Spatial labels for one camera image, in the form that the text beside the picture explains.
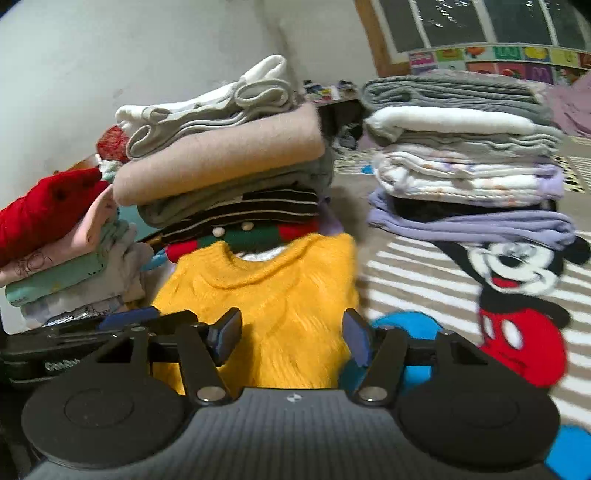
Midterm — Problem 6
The yellow knit sweater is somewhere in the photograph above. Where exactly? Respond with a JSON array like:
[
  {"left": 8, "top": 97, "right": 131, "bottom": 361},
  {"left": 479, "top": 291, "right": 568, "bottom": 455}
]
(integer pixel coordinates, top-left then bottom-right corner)
[{"left": 150, "top": 232, "right": 361, "bottom": 398}]

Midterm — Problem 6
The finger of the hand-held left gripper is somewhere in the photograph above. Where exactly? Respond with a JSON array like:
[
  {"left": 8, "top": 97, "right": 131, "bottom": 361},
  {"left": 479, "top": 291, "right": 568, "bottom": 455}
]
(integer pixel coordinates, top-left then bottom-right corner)
[{"left": 98, "top": 307, "right": 160, "bottom": 330}]

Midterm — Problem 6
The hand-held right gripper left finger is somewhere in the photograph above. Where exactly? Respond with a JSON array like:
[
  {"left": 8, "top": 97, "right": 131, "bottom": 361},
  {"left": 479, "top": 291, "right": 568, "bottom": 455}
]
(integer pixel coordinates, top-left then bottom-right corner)
[{"left": 95, "top": 307, "right": 243, "bottom": 407}]

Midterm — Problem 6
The colourful alphabet headboard panel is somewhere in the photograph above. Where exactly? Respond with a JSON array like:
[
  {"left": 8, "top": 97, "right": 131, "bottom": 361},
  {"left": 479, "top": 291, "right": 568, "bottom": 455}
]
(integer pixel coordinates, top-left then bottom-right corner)
[{"left": 409, "top": 44, "right": 591, "bottom": 86}]

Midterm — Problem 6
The purple floral duvet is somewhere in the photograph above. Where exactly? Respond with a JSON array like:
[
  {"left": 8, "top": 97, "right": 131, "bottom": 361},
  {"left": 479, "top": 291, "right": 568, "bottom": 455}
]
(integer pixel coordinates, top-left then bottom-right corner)
[{"left": 540, "top": 74, "right": 591, "bottom": 139}]

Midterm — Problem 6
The clothes stack with red sweater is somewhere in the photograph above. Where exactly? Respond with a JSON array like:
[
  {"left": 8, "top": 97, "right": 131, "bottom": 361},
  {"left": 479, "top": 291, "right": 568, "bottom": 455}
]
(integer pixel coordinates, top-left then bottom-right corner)
[{"left": 0, "top": 167, "right": 155, "bottom": 324}]

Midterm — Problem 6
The wooden framed window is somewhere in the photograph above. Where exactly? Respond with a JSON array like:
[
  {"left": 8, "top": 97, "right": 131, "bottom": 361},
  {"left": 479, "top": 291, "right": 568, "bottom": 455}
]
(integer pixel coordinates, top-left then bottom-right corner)
[{"left": 355, "top": 0, "right": 591, "bottom": 77}]

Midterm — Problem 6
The clothes stack with beige sweater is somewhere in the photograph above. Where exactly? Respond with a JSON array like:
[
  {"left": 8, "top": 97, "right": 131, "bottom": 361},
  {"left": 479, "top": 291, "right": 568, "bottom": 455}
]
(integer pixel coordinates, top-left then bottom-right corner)
[{"left": 112, "top": 54, "right": 345, "bottom": 268}]

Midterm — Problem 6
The clothes stack with grey towel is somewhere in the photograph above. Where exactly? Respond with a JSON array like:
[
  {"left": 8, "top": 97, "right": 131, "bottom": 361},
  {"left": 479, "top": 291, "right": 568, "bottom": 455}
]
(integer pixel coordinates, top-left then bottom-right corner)
[{"left": 361, "top": 75, "right": 578, "bottom": 252}]

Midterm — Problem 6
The red patterned cloth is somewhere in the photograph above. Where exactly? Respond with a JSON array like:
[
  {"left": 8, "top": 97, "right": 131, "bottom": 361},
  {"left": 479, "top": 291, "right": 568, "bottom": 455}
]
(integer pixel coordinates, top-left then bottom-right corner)
[{"left": 96, "top": 126, "right": 131, "bottom": 163}]

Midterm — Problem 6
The cluttered bedside table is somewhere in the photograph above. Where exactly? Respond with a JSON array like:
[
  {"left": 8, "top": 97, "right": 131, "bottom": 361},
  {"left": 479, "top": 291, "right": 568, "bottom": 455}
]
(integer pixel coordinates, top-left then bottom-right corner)
[{"left": 302, "top": 79, "right": 363, "bottom": 148}]

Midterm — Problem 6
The cartoon mouse printed blanket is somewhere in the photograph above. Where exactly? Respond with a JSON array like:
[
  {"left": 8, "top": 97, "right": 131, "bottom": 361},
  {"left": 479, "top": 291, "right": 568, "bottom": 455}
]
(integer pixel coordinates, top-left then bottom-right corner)
[{"left": 332, "top": 134, "right": 591, "bottom": 480}]

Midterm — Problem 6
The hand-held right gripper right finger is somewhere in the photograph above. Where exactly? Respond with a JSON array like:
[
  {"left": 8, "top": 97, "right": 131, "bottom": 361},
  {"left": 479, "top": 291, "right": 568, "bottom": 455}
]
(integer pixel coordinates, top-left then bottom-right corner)
[{"left": 342, "top": 308, "right": 490, "bottom": 407}]

